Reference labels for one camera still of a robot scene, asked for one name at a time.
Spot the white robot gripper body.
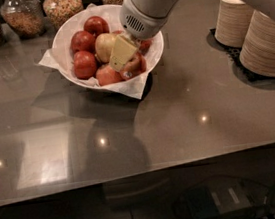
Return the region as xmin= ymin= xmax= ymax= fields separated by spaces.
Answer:
xmin=119 ymin=0 xmax=179 ymax=40

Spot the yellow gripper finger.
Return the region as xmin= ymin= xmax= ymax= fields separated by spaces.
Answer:
xmin=109 ymin=33 xmax=139 ymax=72

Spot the yellow green apple centre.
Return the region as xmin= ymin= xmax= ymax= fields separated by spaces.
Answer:
xmin=95 ymin=33 xmax=117 ymax=63

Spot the red yellow apple front right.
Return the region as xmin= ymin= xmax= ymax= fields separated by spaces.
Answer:
xmin=120 ymin=52 xmax=147 ymax=81

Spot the pale red apple front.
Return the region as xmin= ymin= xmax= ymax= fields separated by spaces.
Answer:
xmin=96 ymin=64 xmax=122 ymax=86

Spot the red apple top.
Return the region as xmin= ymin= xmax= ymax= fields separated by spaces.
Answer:
xmin=83 ymin=16 xmax=110 ymax=36

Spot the red apple lower left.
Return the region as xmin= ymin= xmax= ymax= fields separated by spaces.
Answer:
xmin=73 ymin=51 xmax=98 ymax=80

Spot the red apple upper left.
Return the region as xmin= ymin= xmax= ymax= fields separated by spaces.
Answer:
xmin=70 ymin=31 xmax=95 ymax=53

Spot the white bowl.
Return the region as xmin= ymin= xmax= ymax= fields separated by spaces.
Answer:
xmin=46 ymin=0 xmax=170 ymax=96

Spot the white paper liner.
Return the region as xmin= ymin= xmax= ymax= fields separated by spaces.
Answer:
xmin=31 ymin=0 xmax=171 ymax=113

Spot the glass jar colourful cereal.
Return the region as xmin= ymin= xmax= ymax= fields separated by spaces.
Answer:
xmin=43 ymin=0 xmax=84 ymax=29

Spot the stack of paper bowls rear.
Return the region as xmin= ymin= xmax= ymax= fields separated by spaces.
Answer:
xmin=214 ymin=0 xmax=254 ymax=48

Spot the stack of paper bowls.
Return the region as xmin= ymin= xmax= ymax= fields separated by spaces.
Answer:
xmin=239 ymin=10 xmax=275 ymax=78
xmin=214 ymin=0 xmax=254 ymax=48

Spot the black rubber mat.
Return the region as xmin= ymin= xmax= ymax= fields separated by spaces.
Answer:
xmin=210 ymin=29 xmax=260 ymax=83

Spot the stack of paper bowls front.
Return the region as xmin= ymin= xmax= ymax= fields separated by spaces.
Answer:
xmin=239 ymin=10 xmax=275 ymax=78

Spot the dark box under table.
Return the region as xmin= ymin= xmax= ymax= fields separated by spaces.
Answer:
xmin=172 ymin=179 xmax=255 ymax=219

